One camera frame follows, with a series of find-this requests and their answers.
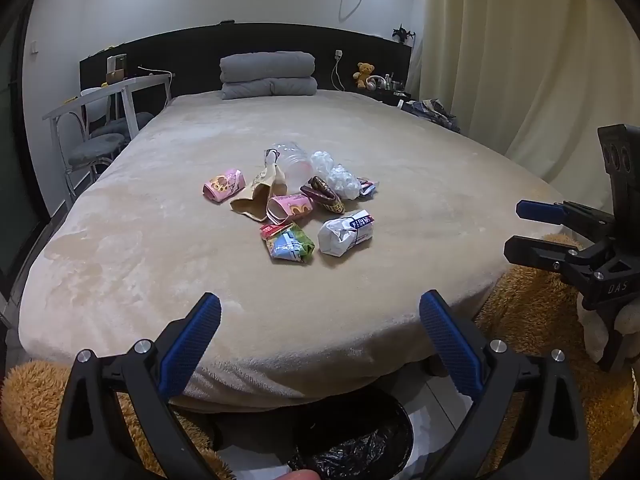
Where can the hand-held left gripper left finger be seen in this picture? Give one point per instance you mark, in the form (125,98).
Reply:
(192,345)

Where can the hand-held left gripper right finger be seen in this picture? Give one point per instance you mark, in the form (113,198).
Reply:
(450,345)

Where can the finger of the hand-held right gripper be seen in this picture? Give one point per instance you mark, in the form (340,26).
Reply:
(535,251)
(537,210)

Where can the trash bin with black bag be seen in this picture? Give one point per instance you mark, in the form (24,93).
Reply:
(350,450)

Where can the pink wrapper doughnut print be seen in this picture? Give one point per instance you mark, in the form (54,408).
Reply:
(222,186)

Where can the brown paper bag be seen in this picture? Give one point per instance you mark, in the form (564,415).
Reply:
(255,195)

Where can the pink wrapper yellow print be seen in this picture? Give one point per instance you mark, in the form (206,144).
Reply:
(292,207)

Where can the small red blue wrapper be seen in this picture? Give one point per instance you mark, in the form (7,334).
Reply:
(367,189)

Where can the person's left hand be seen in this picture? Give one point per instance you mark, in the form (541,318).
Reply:
(302,475)

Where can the person's right leg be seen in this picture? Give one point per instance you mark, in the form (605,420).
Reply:
(540,305)

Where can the person's leg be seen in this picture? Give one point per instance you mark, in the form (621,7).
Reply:
(540,305)
(30,410)

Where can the bed with beige plush blanket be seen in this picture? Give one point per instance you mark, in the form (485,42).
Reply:
(150,260)

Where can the green blue snack packet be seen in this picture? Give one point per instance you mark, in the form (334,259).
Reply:
(290,245)

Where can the pile of clothes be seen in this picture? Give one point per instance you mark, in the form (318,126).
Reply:
(432,112)

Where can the crumpled white packet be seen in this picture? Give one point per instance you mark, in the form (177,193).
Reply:
(340,235)

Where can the cream curtain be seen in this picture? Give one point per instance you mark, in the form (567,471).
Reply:
(500,50)

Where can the person's left leg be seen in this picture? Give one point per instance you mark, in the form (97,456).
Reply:
(30,410)

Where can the dark bedside table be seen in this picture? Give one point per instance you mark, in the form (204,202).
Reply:
(385,95)

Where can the crumpled clear plastic wrap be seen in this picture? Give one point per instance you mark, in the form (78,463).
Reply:
(322,162)
(345,182)

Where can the dark brown snack wrapper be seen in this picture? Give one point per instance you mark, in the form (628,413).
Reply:
(325,195)

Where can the white headphones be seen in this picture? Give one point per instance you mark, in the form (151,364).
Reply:
(377,83)

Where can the clear plastic bottle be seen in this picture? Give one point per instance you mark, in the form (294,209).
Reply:
(295,160)

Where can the metal chair grey cushion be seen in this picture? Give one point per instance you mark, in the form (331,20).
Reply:
(135,120)
(95,152)

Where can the brown teddy bear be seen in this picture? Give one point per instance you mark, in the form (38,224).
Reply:
(364,75)

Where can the black figurine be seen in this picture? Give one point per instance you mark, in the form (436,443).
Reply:
(404,34)

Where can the white desk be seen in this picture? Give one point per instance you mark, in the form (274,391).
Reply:
(65,109)

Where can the folded grey quilt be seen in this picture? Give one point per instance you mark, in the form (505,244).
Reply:
(267,72)

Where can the black headboard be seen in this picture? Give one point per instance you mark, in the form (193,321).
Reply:
(190,60)

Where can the cardboard box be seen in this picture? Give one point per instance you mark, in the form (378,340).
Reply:
(116,67)

